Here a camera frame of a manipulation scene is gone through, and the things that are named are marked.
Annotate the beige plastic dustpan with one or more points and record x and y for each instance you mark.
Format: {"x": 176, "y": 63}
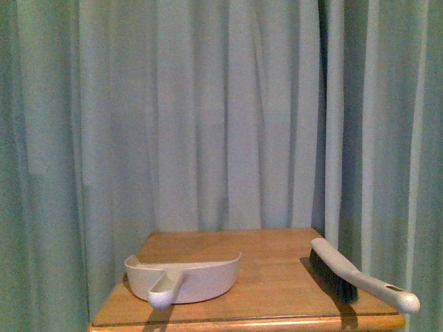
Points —
{"x": 163, "y": 284}

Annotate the beige hand brush black bristles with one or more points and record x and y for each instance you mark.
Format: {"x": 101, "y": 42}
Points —
{"x": 344, "y": 279}

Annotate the light blue curtain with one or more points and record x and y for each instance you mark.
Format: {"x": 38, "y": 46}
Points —
{"x": 121, "y": 118}

